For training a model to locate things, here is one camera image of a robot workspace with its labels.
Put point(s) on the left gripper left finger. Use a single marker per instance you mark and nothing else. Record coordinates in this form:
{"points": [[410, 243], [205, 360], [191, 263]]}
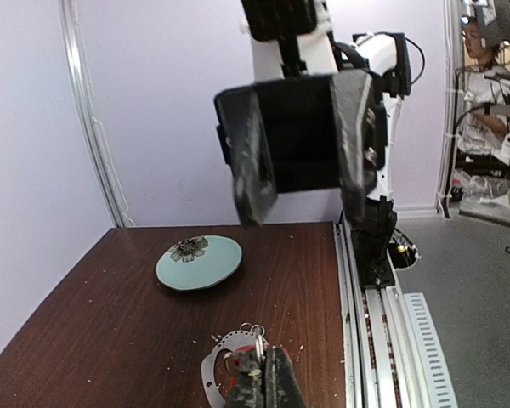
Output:
{"points": [[246, 385]]}

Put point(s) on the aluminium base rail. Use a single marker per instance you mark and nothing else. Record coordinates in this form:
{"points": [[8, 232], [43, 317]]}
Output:
{"points": [[392, 356]]}

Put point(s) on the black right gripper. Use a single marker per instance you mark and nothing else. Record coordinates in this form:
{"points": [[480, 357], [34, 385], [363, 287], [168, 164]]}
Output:
{"points": [[312, 132]]}

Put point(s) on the light blue flower plate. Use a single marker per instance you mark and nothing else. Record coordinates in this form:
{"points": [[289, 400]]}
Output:
{"points": [[198, 262]]}

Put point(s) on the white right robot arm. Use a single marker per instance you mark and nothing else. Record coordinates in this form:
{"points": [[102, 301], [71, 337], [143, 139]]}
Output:
{"points": [[295, 38]]}

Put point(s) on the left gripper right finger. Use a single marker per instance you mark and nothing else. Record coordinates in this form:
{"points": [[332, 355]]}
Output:
{"points": [[281, 389]]}

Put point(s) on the right aluminium wall post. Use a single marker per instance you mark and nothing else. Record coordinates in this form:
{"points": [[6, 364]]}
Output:
{"points": [[93, 130]]}

